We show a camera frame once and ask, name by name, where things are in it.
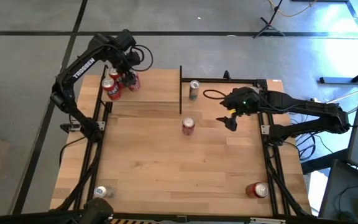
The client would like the beige floor cable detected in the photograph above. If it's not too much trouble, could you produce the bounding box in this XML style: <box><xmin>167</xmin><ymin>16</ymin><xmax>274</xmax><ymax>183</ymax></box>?
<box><xmin>324</xmin><ymin>82</ymin><xmax>358</xmax><ymax>105</ymax></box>

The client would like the dark grey cabinet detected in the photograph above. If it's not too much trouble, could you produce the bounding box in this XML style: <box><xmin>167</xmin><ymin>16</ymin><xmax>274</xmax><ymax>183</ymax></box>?
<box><xmin>318</xmin><ymin>159</ymin><xmax>358</xmax><ymax>224</ymax></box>

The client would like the yellow black hazard label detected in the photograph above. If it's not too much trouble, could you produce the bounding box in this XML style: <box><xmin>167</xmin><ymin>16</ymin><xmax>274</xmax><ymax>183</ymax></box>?
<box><xmin>110</xmin><ymin>218</ymin><xmax>155</xmax><ymax>224</ymax></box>

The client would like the red can with recycle print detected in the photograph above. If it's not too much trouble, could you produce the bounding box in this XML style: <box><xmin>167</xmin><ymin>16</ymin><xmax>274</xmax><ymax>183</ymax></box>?
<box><xmin>245</xmin><ymin>182</ymin><xmax>270</xmax><ymax>199</ymax></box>

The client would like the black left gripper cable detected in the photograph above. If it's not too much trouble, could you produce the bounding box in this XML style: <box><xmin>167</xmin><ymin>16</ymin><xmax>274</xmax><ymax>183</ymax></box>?
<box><xmin>131</xmin><ymin>44</ymin><xmax>154</xmax><ymax>72</ymax></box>

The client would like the black tripod stand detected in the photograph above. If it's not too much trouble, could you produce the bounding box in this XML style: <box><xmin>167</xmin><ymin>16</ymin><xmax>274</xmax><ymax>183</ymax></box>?
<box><xmin>252</xmin><ymin>0</ymin><xmax>286</xmax><ymax>40</ymax></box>

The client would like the yellow cable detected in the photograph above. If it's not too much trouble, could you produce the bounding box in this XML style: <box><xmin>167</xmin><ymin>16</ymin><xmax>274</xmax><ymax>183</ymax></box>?
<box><xmin>267</xmin><ymin>0</ymin><xmax>318</xmax><ymax>18</ymax></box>

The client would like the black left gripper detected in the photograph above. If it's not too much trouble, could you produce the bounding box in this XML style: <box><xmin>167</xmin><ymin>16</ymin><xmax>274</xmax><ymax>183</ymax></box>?
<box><xmin>112</xmin><ymin>42</ymin><xmax>143</xmax><ymax>88</ymax></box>

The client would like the silver teal beverage can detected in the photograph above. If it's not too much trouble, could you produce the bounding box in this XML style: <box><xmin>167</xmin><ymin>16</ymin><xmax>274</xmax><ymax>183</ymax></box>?
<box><xmin>188</xmin><ymin>80</ymin><xmax>201</xmax><ymax>101</ymax></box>

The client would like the red Fanta can blue print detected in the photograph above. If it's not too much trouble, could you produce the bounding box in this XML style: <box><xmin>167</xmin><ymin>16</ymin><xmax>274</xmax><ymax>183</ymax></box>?
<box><xmin>101</xmin><ymin>77</ymin><xmax>122</xmax><ymax>101</ymax></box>

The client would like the black desk leg bar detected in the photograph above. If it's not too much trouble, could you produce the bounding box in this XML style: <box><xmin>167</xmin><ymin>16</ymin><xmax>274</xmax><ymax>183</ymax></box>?
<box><xmin>301</xmin><ymin>147</ymin><xmax>349</xmax><ymax>175</ymax></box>

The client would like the black floor stand base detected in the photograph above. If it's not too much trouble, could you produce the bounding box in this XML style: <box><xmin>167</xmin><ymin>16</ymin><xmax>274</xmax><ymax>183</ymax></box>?
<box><xmin>318</xmin><ymin>61</ymin><xmax>358</xmax><ymax>85</ymax></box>

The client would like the black aluminium table frame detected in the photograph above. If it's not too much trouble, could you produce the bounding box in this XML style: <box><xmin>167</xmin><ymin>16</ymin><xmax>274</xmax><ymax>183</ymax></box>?
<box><xmin>52</xmin><ymin>63</ymin><xmax>313</xmax><ymax>224</ymax></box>

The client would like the white beverage can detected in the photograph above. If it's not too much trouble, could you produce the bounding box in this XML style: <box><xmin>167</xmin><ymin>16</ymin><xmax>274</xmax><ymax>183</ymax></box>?
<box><xmin>93</xmin><ymin>185</ymin><xmax>115</xmax><ymax>200</ymax></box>

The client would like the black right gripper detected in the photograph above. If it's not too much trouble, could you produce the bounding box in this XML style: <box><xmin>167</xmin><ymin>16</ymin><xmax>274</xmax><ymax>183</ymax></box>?
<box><xmin>215</xmin><ymin>86</ymin><xmax>263</xmax><ymax>132</ymax></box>

